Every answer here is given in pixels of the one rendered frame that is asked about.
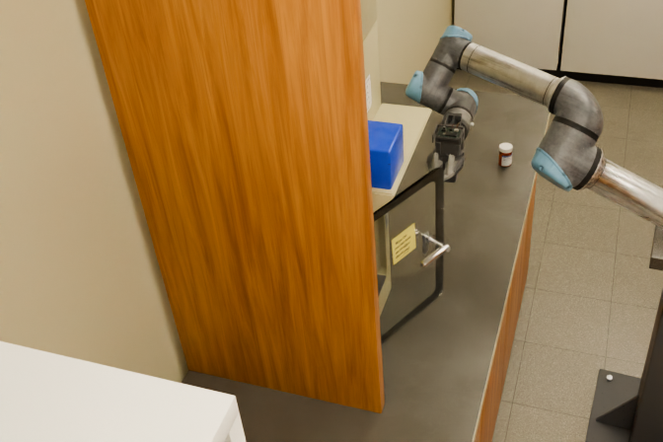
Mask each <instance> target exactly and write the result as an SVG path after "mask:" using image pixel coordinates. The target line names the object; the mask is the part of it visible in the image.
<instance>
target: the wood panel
mask: <svg viewBox="0 0 663 442"><path fill-rule="evenodd" d="M85 3H86V7H87V10H88V14H89V17H90V21H91V24H92V28H93V31H94V35H95V39H96V42H97V46H98V49H99V53H100V56H101V60H102V62H103V66H104V70H105V73H106V77H107V80H108V84H109V87H110V94H111V97H112V101H113V104H114V108H115V111H116V115H117V118H118V122H119V126H120V129H121V133H122V136H123V140H124V143H125V147H126V150H127V154H128V158H129V161H130V165H131V168H132V172H133V175H134V178H135V181H136V185H137V189H138V192H139V196H140V199H141V203H142V206H143V210H144V213H145V217H146V221H147V224H148V228H149V231H150V235H151V238H152V242H153V246H154V249H155V253H156V256H157V260H158V263H159V266H160V269H161V273H162V277H163V280H164V284H165V287H166V291H167V294H168V298H169V301H170V305H171V309H172V312H173V316H174V319H175V323H176V326H177V330H178V333H179V337H180V341H181V344H182V348H183V351H184V357H185V361H186V365H187V368H188V370H190V371H195V372H199V373H204V374H208V375H212V376H217V377H221V378H226V379H230V380H234V381H239V382H243V383H248V384H252V385H256V386H261V387H265V388H270V389H273V390H278V391H282V392H286V393H291V394H295V395H300V396H304V397H308V398H313V399H317V400H322V401H326V402H330V403H335V404H339V405H347V406H352V407H356V408H360V409H365V410H369V411H374V412H378V413H382V411H383V408H384V405H385V394H384V378H383V361H382V345H381V330H380V313H379V297H378V280H377V264H376V248H375V232H374V215H373V199H372V183H371V167H370V150H369V134H368V117H367V102H366V85H365V69H364V52H363V36H362V20H361V4H360V0H85Z"/></svg>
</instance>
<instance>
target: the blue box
mask: <svg viewBox="0 0 663 442"><path fill-rule="evenodd" d="M368 134H369V150H370V167H371V183H372V187H375V188H382V189H392V187H393V185H394V182H395V180H396V178H397V176H398V173H399V171H400V169H401V167H402V164H403V162H404V131H403V125H402V124H400V123H391V122H383V121H374V120H368Z"/></svg>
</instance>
